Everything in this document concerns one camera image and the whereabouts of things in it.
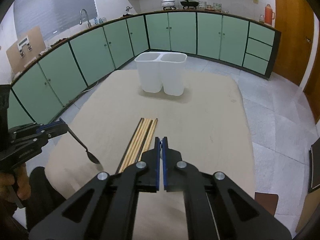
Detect black metal spoon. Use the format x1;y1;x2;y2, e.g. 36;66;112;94
68;128;100;165

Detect wooden chopstick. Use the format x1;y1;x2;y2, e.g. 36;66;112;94
116;118;144;174
124;118;152;167
136;118;158;162

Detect green lower kitchen cabinets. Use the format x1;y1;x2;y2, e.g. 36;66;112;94
8;10;281;127

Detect person's left hand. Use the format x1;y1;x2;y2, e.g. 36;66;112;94
0;164;31;202

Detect cardboard sheet with packaging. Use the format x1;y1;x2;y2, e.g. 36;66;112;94
6;26;46;74

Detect black framed board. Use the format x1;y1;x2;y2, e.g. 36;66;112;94
308;138;320;193

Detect chrome sink faucet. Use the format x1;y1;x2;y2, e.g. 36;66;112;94
79;9;91;28

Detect window blind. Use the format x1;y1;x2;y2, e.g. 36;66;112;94
14;0;97;40

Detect white double utensil holder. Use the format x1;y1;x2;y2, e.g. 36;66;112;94
135;51;187;96

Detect wooden door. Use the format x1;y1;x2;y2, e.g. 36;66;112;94
273;0;314;85
304;49;320;123

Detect white cooking pot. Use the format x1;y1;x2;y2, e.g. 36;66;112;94
161;0;176;10

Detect black wok pan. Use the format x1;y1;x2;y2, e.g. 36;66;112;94
180;0;199;9

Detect orange thermos flask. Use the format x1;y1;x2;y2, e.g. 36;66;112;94
264;4;275;25

